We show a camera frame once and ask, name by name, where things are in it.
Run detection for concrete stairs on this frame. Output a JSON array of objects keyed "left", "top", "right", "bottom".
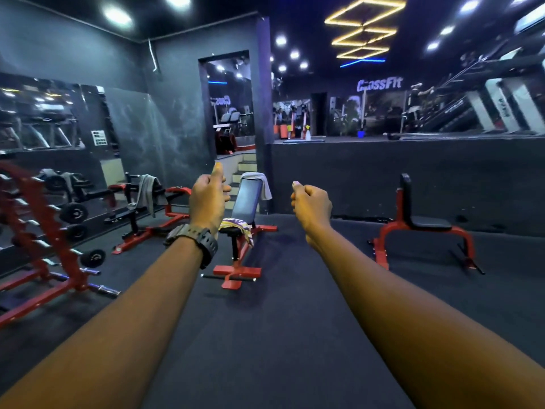
[{"left": 230, "top": 150, "right": 259, "bottom": 185}]

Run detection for yellow diamond ceiling light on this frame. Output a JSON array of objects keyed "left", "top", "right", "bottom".
[{"left": 324, "top": 0, "right": 407, "bottom": 60}]

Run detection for grey towel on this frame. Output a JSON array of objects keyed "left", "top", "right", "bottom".
[{"left": 239, "top": 172, "right": 273, "bottom": 201}]

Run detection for person's right forearm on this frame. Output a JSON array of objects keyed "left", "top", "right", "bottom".
[{"left": 304, "top": 223, "right": 545, "bottom": 409}]

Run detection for row of treadmills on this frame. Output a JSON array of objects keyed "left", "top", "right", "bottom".
[{"left": 400, "top": 47, "right": 545, "bottom": 137}]

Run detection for black round dumbbell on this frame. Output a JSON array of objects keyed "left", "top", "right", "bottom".
[
  {"left": 64, "top": 223, "right": 89, "bottom": 242},
  {"left": 59, "top": 203, "right": 89, "bottom": 224},
  {"left": 79, "top": 249, "right": 106, "bottom": 269}
]

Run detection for person's left forearm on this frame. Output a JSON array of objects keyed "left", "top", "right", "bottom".
[{"left": 0, "top": 236, "right": 204, "bottom": 409}]

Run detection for person's left hand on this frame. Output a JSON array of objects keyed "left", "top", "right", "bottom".
[{"left": 188, "top": 162, "right": 232, "bottom": 235}]

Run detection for red black adjustable bench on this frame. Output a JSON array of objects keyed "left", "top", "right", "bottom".
[{"left": 201, "top": 176, "right": 278, "bottom": 290}]

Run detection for white wall sign lettering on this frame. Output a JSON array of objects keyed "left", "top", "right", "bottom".
[{"left": 356, "top": 78, "right": 404, "bottom": 92}]

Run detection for person's right hand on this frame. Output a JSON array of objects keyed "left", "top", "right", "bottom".
[{"left": 291, "top": 181, "right": 333, "bottom": 243}]

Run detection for narrow tall wall mirror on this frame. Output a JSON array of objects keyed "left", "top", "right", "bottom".
[{"left": 206, "top": 55, "right": 257, "bottom": 156}]

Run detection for red black upright seat bench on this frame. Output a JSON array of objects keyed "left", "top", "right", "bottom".
[{"left": 368, "top": 173, "right": 486, "bottom": 276}]

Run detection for red dumbbell rack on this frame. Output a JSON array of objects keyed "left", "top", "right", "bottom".
[{"left": 0, "top": 159, "right": 121, "bottom": 329}]

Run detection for yellow purple white cloth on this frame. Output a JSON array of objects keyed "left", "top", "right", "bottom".
[{"left": 218, "top": 217, "right": 255, "bottom": 247}]

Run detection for blue neon light strip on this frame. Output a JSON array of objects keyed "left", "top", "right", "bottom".
[{"left": 339, "top": 58, "right": 386, "bottom": 69}]

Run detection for black digital wristwatch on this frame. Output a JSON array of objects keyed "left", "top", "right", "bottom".
[{"left": 163, "top": 224, "right": 219, "bottom": 270}]

